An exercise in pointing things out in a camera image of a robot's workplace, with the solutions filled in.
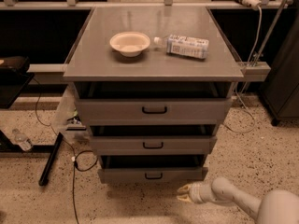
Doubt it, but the black table leg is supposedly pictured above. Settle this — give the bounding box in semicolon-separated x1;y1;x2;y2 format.
38;133;64;187

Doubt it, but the plastic water bottle with label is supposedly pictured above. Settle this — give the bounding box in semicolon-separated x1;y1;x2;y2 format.
153;35;209;60

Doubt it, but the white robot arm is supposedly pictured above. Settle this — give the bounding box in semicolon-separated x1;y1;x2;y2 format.
177;176;299;224

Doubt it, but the clear plastic bag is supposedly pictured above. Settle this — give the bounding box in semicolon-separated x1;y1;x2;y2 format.
52;86;89;142

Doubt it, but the grey drawer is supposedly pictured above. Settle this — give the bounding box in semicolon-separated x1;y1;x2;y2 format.
90;124;217;155
74;81;232;126
98;155;208;183

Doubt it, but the dark cabinet on right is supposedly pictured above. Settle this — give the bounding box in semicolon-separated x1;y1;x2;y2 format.
261;16;299;126

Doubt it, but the grey drawer cabinet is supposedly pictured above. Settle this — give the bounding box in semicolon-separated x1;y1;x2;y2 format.
63;6;244;170

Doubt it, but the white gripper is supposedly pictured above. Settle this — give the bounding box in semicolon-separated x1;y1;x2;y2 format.
177;183;215;204

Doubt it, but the black chair seat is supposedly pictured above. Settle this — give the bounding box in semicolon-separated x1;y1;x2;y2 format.
0;56;35;109

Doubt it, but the black cable on floor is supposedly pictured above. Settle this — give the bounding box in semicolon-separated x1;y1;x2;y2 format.
32;77;99;224

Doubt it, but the white power cable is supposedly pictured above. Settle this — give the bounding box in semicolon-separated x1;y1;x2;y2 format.
222;6;263;134

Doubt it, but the clear bottle on floor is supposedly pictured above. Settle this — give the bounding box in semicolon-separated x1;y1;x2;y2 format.
12;129;33;151

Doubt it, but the white paper bowl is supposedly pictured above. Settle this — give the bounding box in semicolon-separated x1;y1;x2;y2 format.
109;32;150;57

